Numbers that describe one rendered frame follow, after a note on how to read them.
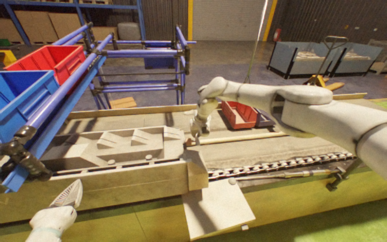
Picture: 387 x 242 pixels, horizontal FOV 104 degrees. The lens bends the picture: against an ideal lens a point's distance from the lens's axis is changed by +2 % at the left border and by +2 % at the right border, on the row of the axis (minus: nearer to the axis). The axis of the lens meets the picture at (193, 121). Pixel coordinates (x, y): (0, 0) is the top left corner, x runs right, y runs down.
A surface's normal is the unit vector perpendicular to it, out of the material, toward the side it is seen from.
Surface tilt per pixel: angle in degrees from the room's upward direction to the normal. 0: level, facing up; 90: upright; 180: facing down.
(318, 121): 86
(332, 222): 0
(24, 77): 94
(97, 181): 80
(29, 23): 90
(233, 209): 0
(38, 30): 90
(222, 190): 0
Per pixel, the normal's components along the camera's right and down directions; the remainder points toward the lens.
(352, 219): 0.04, -0.80
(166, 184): 0.18, 0.43
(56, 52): 0.18, 0.63
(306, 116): -0.87, 0.23
